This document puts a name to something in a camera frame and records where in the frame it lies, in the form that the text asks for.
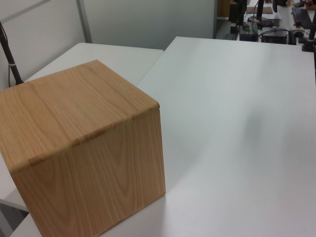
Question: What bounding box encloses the small black electronics box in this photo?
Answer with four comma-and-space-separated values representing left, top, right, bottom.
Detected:
238, 21, 259, 41

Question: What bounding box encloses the light wooden drawer cabinet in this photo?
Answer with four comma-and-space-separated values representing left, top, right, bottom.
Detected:
0, 59, 166, 237

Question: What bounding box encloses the black clamp camera stand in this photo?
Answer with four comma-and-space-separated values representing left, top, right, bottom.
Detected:
300, 14, 316, 52

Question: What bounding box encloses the black computer box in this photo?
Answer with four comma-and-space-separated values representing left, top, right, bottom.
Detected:
261, 29, 290, 45

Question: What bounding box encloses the black keyboard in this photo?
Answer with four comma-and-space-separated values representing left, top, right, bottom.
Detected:
291, 6, 313, 29

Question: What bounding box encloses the brown board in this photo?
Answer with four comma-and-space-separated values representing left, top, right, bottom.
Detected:
246, 6, 273, 14

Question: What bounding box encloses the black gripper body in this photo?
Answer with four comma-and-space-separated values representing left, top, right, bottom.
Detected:
228, 0, 247, 13

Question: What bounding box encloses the black slanted stand pole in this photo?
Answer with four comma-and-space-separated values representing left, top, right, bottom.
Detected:
0, 21, 25, 85

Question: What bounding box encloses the black monitor stand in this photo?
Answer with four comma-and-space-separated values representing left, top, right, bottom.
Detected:
247, 0, 273, 28

